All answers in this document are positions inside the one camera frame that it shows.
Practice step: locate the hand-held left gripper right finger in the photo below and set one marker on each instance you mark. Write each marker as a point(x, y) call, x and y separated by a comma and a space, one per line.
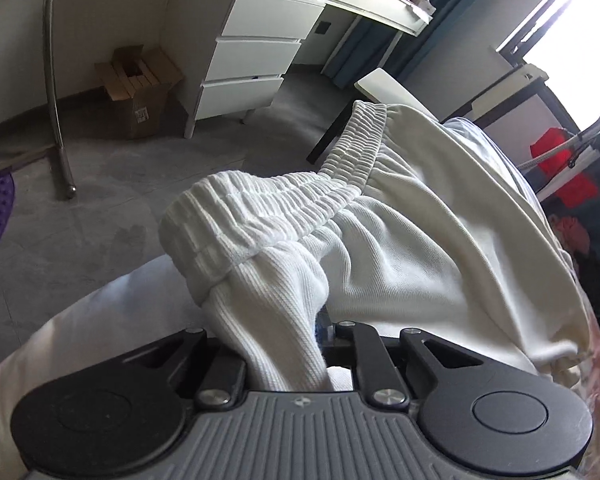
point(324, 335)

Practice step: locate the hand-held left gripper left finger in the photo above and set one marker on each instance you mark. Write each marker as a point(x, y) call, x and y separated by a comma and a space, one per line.
point(227, 372)

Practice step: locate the white sweatpants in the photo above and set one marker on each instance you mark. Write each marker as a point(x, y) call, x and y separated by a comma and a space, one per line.
point(405, 240)

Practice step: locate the pile of clothes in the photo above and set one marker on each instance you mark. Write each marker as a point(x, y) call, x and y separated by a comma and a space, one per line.
point(575, 232)

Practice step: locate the pastel bed blanket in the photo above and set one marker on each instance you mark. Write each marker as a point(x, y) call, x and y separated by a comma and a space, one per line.
point(80, 320)

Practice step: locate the black framed white chair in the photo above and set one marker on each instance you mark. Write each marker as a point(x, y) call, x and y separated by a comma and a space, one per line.
point(380, 85)

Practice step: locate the cardboard box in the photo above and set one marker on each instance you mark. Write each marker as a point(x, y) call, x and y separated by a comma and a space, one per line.
point(145, 105)

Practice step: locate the red cloth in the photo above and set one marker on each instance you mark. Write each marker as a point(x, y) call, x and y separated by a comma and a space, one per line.
point(560, 170)

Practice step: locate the white drawer cabinet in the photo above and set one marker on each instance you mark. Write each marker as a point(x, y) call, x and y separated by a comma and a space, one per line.
point(250, 55)

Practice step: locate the metal rack pole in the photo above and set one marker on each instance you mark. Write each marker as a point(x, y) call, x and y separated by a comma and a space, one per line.
point(55, 110)

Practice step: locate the white desk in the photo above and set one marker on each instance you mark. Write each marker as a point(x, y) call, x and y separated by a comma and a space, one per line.
point(360, 2)

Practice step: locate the teal curtain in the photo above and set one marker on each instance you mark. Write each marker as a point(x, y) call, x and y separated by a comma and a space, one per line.
point(465, 15)

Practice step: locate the window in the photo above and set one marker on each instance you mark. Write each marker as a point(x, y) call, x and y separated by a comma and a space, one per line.
point(580, 20)

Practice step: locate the dark wall socket below desk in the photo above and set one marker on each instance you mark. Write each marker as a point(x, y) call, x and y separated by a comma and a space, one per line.
point(322, 27)

